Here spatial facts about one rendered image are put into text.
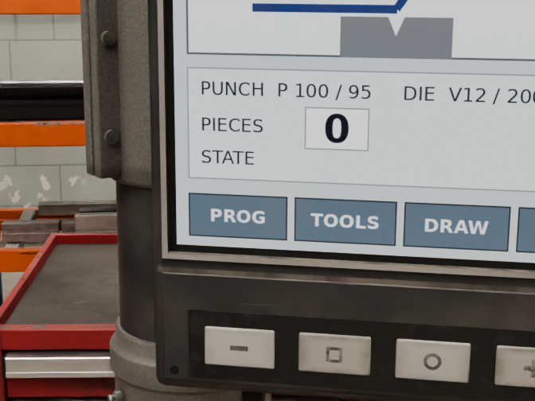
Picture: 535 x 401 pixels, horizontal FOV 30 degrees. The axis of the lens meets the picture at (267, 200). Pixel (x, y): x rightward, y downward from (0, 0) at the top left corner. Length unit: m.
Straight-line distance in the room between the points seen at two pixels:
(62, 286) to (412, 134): 1.12
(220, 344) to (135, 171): 0.16
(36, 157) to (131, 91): 4.74
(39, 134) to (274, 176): 2.26
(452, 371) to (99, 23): 0.30
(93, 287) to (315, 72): 1.10
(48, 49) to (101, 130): 4.65
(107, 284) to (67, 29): 3.77
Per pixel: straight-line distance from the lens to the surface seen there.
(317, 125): 0.50
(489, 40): 0.49
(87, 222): 2.81
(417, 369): 0.52
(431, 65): 0.49
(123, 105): 0.64
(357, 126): 0.49
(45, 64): 5.29
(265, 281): 0.52
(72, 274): 1.62
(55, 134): 2.74
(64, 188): 5.39
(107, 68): 0.64
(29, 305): 1.49
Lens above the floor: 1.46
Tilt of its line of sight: 13 degrees down
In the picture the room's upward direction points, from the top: straight up
